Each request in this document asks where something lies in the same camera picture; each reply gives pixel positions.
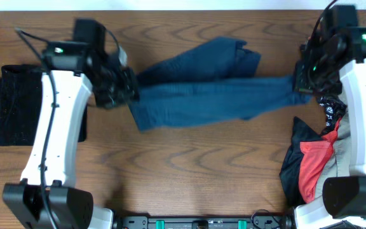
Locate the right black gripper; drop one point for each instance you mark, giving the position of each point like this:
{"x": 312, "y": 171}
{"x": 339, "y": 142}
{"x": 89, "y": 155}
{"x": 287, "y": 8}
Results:
{"x": 300, "y": 83}

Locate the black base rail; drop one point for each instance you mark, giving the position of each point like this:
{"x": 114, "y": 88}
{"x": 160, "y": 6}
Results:
{"x": 260, "y": 219}

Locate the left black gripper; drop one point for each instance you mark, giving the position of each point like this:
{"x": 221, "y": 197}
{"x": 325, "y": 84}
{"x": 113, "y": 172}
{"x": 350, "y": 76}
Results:
{"x": 131, "y": 92}

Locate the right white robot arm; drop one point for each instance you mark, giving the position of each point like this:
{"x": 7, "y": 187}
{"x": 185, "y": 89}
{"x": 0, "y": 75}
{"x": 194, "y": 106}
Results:
{"x": 333, "y": 61}

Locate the navy blue denim shorts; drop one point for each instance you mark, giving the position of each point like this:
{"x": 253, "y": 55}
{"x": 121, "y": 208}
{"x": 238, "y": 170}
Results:
{"x": 211, "y": 83}

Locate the red and black garment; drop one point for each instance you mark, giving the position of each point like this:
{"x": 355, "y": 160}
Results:
{"x": 309, "y": 152}

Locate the folded black sparkly garment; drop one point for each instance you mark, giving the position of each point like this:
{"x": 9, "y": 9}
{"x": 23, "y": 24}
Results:
{"x": 20, "y": 104}

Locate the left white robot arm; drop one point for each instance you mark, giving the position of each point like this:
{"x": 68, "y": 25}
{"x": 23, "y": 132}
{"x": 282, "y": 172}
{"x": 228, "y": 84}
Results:
{"x": 74, "y": 71}

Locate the khaki beige shorts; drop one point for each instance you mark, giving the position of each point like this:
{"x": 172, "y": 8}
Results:
{"x": 338, "y": 165}

